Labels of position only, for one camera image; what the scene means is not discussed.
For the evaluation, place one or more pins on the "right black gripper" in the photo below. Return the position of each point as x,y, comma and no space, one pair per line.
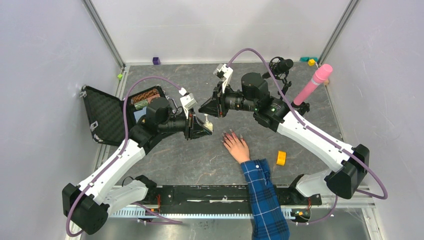
216,106

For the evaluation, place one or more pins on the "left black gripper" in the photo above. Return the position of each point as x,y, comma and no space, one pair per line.
194,128

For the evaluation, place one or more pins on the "small nail polish bottle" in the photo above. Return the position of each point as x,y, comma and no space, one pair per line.
209,126

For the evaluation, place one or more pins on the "white nail polish brush cap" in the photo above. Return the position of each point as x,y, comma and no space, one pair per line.
206,118

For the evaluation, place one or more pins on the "blue plaid sleeve forearm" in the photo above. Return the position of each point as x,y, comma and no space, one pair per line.
269,222

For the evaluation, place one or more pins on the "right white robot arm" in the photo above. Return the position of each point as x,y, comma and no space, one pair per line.
346,164

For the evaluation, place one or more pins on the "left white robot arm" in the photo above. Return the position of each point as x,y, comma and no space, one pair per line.
88,205

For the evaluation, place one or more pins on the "person hand with painted nails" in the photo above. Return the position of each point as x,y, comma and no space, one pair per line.
236,146

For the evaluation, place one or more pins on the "purple cube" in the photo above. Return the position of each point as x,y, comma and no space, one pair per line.
156,60

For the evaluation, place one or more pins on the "black microphone on tripod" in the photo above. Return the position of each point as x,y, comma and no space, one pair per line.
280,68

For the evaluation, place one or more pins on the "yellow block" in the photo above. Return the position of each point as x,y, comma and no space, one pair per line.
281,158

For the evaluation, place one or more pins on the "black poker chip case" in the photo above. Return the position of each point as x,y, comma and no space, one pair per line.
105,112

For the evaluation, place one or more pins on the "teal block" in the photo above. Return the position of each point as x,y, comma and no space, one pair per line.
306,59

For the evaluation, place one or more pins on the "small yellow cube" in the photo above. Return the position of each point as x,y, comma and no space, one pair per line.
311,62

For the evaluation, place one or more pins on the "pink foam cylinder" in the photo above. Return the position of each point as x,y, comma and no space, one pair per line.
321,75

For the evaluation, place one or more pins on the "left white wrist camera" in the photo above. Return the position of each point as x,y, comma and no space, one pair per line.
187,101

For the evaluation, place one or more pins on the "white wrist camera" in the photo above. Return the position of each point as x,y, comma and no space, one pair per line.
224,73
187,101

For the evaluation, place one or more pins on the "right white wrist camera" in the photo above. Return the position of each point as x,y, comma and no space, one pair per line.
224,73

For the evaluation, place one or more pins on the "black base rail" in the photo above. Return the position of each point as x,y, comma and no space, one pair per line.
199,199

